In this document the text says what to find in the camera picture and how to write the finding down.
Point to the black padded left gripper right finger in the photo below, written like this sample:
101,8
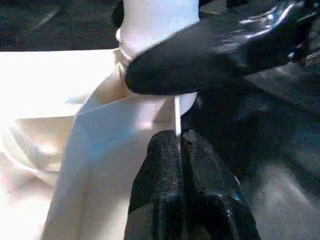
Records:
210,200

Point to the white plastic table leg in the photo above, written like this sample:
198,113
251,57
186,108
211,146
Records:
160,25

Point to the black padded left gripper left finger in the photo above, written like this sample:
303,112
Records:
160,187

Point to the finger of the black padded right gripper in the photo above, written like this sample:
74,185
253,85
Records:
187,62
118,16

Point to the black shiny mat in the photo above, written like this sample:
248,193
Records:
262,125

